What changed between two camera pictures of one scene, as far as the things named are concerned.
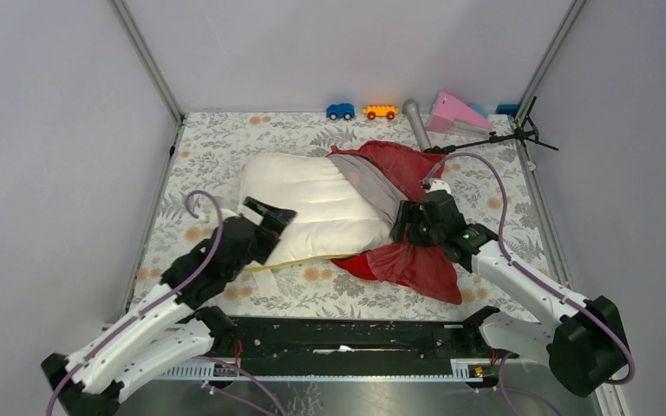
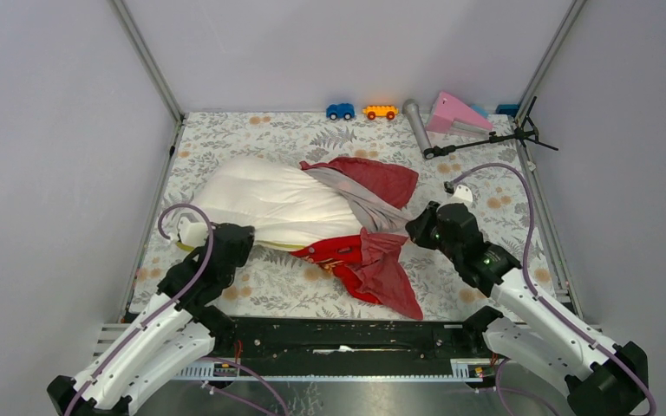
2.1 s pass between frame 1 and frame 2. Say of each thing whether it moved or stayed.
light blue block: stayed
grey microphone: stayed
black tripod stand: stayed
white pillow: moved
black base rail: stayed
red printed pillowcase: moved
